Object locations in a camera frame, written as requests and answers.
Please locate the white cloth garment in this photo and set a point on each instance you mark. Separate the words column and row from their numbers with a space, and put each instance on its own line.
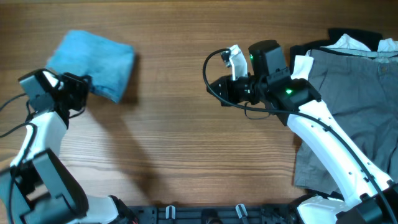
column 303, row 64

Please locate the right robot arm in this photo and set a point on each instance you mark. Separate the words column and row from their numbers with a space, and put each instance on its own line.
column 369, row 195

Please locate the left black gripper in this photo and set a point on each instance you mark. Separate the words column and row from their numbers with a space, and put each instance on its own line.
column 81, row 82

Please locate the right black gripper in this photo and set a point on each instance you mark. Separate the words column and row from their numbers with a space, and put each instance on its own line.
column 227, row 85

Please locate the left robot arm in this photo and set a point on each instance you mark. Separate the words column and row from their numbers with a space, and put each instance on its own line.
column 37, row 187

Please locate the grey cloth garment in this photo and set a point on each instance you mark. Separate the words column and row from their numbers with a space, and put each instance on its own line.
column 361, row 94

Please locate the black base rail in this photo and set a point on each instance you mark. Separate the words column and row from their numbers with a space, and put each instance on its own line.
column 238, row 214

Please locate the black cloth garment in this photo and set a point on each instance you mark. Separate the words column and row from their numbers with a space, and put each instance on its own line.
column 341, row 38

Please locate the light blue denim jeans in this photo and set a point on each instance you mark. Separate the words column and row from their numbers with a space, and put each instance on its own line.
column 108, row 63

